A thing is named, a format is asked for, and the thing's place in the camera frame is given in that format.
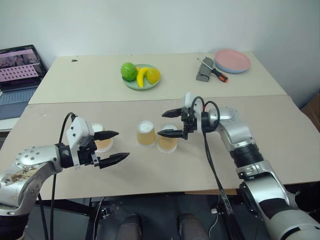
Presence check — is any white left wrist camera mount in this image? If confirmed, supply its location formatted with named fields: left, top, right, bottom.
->
left=65, top=116, right=96, bottom=171

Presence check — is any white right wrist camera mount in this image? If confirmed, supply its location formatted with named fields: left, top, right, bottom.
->
left=181, top=91, right=205, bottom=134

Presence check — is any yellow banana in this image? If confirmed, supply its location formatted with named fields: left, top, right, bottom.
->
left=135, top=67, right=151, bottom=88

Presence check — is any white cable with plug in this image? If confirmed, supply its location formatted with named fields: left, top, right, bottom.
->
left=208, top=207, right=219, bottom=240

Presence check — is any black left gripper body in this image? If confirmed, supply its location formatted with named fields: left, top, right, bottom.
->
left=76, top=135, right=101, bottom=167

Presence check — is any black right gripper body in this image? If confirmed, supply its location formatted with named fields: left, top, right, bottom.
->
left=181, top=107, right=198, bottom=140

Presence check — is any pink plate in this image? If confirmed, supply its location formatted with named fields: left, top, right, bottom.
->
left=214, top=49, right=252, bottom=71

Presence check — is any grey pouch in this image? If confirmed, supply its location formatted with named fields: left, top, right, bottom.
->
left=195, top=56, right=215, bottom=82

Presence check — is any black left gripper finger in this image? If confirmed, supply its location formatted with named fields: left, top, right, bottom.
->
left=96, top=152, right=131, bottom=171
left=93, top=130, right=120, bottom=141

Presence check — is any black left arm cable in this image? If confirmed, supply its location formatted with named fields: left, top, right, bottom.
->
left=50, top=112, right=77, bottom=240

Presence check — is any open laptop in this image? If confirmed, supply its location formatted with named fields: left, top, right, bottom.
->
left=0, top=44, right=49, bottom=121

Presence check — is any orange black handled screwdriver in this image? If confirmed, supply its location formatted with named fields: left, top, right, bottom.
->
left=196, top=57, right=229, bottom=83

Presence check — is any black cable under table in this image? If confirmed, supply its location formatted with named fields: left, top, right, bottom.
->
left=94, top=196, right=108, bottom=240

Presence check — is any green apple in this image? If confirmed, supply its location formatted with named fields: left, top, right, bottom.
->
left=120, top=62, right=139, bottom=82

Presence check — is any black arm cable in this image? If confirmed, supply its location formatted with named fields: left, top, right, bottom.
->
left=50, top=112, right=77, bottom=240
left=190, top=95, right=245, bottom=240

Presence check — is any dark rounded shape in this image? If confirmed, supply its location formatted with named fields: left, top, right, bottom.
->
left=119, top=214, right=141, bottom=240
left=177, top=211, right=209, bottom=240

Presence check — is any light blue plate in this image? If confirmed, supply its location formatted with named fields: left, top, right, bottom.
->
left=214, top=61, right=251, bottom=74

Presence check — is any yellow round fruit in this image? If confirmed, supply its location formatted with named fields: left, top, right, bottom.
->
left=146, top=67, right=161, bottom=85

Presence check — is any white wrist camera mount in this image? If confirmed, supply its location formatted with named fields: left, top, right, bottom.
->
left=181, top=91, right=205, bottom=134
left=65, top=116, right=96, bottom=171

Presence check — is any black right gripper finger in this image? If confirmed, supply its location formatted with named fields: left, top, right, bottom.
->
left=161, top=107, right=185, bottom=119
left=157, top=128, right=187, bottom=139

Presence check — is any light green plate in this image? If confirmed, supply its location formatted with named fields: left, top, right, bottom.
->
left=121, top=63, right=162, bottom=92

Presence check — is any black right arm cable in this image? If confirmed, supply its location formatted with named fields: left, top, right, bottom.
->
left=190, top=95, right=245, bottom=240

